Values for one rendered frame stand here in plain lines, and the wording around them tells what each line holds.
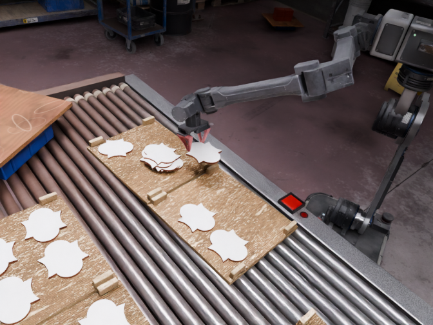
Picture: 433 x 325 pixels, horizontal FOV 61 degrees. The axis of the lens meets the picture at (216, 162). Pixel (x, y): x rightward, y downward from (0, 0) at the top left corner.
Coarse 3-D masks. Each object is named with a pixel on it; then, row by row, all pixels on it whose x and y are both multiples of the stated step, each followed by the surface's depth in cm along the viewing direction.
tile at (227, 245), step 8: (216, 232) 124; (224, 232) 125; (232, 232) 125; (216, 240) 122; (224, 240) 122; (232, 240) 123; (240, 240) 123; (208, 248) 119; (216, 248) 119; (224, 248) 120; (232, 248) 120; (240, 248) 120; (224, 256) 117; (232, 256) 118; (240, 256) 118
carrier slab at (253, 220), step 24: (192, 192) 139; (216, 192) 140; (240, 192) 142; (168, 216) 129; (216, 216) 131; (240, 216) 132; (264, 216) 134; (192, 240) 122; (264, 240) 125; (216, 264) 116
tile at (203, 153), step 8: (192, 144) 142; (200, 144) 142; (208, 144) 143; (192, 152) 138; (200, 152) 139; (208, 152) 139; (216, 152) 139; (200, 160) 135; (208, 160) 135; (216, 160) 136
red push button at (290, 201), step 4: (288, 196) 144; (292, 196) 144; (284, 200) 142; (288, 200) 142; (292, 200) 142; (296, 200) 143; (288, 204) 140; (292, 204) 141; (296, 204) 141; (300, 204) 141; (292, 208) 139
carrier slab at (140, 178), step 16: (144, 128) 167; (160, 128) 168; (144, 144) 158; (176, 144) 160; (112, 160) 148; (128, 160) 149; (192, 160) 154; (128, 176) 142; (144, 176) 143; (160, 176) 144; (176, 176) 145; (192, 176) 146; (144, 192) 136
